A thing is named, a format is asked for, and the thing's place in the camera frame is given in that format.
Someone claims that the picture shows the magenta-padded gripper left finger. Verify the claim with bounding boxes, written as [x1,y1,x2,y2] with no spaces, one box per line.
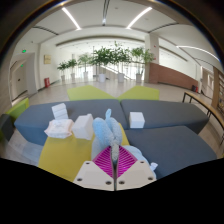
[72,145,117,192]

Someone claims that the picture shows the wooden bench, black frame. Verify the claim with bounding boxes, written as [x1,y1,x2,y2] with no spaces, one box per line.
[182,90,224,146]

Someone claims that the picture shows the linear ceiling lights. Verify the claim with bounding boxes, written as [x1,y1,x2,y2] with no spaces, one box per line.
[60,5,221,63]

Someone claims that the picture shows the long grey upholstered seat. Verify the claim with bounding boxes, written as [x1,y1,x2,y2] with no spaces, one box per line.
[13,99,129,147]

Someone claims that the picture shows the stack of white boxes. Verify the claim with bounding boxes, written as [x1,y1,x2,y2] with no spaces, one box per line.
[51,102,70,121]

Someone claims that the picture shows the dark grey cube ottoman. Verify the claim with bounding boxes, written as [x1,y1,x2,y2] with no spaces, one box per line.
[0,113,15,143]

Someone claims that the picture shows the green upholstered bench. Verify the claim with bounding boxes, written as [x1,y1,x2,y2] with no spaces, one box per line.
[3,97,30,123]

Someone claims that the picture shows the small white cube box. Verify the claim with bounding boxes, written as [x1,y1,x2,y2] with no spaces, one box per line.
[128,111,146,129]

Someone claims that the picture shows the white wet wipes pack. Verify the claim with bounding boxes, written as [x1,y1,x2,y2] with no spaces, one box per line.
[43,118,75,140]

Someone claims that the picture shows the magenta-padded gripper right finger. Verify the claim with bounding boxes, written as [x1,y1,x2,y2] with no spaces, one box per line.
[115,145,158,192]

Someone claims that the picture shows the row of potted plants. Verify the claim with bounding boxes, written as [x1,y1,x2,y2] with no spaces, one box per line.
[56,41,156,84]

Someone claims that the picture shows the light blue towel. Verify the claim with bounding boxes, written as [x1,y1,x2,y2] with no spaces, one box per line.
[90,108,159,179]

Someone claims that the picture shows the green upholstered seat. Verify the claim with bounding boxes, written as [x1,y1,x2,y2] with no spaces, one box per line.
[66,85,118,102]
[117,85,161,102]

